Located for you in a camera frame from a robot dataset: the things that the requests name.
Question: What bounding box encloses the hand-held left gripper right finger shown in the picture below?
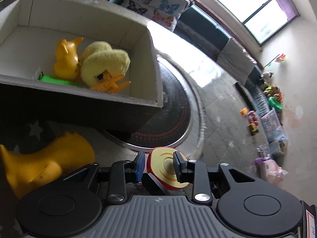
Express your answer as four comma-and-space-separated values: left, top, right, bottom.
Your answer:
173, 151, 257, 204

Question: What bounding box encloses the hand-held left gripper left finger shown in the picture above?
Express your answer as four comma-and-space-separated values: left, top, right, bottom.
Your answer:
62, 152, 146, 204

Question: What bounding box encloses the red round toy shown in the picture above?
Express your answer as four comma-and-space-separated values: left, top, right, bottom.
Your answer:
146, 147, 193, 191

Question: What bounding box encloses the large yellow rubber toy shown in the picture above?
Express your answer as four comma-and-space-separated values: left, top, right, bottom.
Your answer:
0, 132, 96, 200

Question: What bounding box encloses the yellow plush chick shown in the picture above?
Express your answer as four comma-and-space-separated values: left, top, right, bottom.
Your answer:
80, 41, 132, 94

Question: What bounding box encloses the green toy piece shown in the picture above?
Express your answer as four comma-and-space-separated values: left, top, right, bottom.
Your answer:
37, 73, 84, 88

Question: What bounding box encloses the small yellow rubber toy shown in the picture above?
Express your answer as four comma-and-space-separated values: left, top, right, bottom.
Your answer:
53, 37, 84, 81

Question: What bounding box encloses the grey cardboard box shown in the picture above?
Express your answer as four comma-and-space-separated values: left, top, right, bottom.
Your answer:
0, 0, 164, 133

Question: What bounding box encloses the round patterned rug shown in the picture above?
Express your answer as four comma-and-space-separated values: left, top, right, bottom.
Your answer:
103, 50, 206, 153

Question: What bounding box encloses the pink tissue packet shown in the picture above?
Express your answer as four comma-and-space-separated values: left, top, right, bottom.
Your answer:
259, 159, 289, 188

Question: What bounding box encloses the purple plastic item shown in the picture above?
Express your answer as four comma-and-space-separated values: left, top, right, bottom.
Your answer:
253, 147, 272, 165

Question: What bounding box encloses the pink toy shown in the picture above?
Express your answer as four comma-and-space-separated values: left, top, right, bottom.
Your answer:
247, 110, 260, 126

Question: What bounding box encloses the clear plastic storage bin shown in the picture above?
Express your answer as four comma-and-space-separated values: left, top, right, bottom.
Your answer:
259, 108, 289, 150

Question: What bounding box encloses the grey cushion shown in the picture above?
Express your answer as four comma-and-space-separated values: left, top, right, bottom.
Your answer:
217, 37, 258, 86

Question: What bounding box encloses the teal sofa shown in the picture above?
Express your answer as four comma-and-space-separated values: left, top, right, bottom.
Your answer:
89, 0, 278, 114

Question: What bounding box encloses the colourful pinwheel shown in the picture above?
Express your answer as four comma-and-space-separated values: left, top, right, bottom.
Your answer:
263, 53, 286, 69

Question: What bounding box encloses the purple window blind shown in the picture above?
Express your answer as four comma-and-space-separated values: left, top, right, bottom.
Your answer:
266, 0, 299, 20

